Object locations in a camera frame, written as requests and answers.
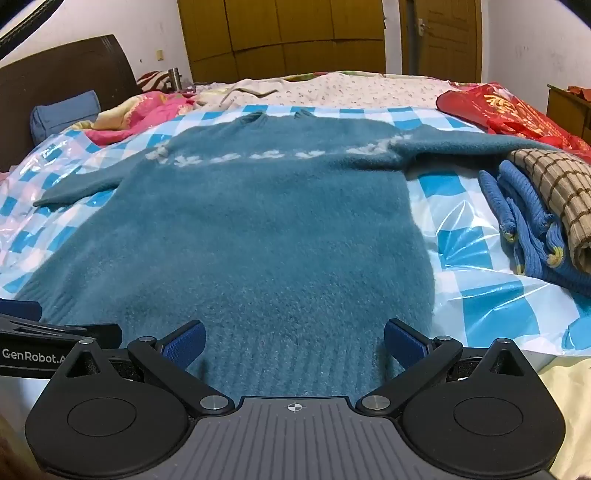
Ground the teal knit sweater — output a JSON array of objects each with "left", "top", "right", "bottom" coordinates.
[{"left": 17, "top": 111, "right": 529, "bottom": 398}]

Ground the blue white checkered plastic sheet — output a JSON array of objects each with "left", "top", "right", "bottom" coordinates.
[{"left": 1, "top": 106, "right": 590, "bottom": 356}]

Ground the blue knit garment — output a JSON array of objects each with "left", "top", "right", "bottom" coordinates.
[{"left": 478, "top": 160, "right": 590, "bottom": 296}]

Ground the blue pillow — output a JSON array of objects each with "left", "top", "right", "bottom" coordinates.
[{"left": 29, "top": 90, "right": 101, "bottom": 145}]

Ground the beige checked knit garment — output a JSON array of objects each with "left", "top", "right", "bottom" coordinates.
[{"left": 508, "top": 148, "right": 590, "bottom": 274}]

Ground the pink yellow quilt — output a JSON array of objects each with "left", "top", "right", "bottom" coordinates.
[{"left": 69, "top": 91, "right": 195, "bottom": 147}]

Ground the red gold plastic bag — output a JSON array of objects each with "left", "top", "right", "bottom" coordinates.
[{"left": 436, "top": 83, "right": 590, "bottom": 163}]

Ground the metal thermos cup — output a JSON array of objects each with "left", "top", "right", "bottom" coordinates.
[{"left": 168, "top": 67, "right": 182, "bottom": 92}]

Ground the beige cloth garment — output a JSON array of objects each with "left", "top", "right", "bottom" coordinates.
[{"left": 190, "top": 78, "right": 290, "bottom": 111}]

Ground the red white striped cloth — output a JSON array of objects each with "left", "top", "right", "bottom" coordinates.
[{"left": 136, "top": 71, "right": 174, "bottom": 93}]

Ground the floral bed sheet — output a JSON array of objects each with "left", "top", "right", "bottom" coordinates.
[{"left": 248, "top": 71, "right": 457, "bottom": 109}]

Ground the wooden side cabinet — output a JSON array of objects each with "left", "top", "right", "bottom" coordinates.
[{"left": 546, "top": 84, "right": 590, "bottom": 143}]

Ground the dark wooden headboard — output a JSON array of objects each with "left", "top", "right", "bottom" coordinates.
[{"left": 0, "top": 34, "right": 140, "bottom": 171}]

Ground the wooden door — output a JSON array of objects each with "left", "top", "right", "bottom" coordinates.
[{"left": 399, "top": 0, "right": 483, "bottom": 83}]

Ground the wooden wardrobe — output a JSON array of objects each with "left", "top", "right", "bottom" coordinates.
[{"left": 178, "top": 0, "right": 386, "bottom": 83}]

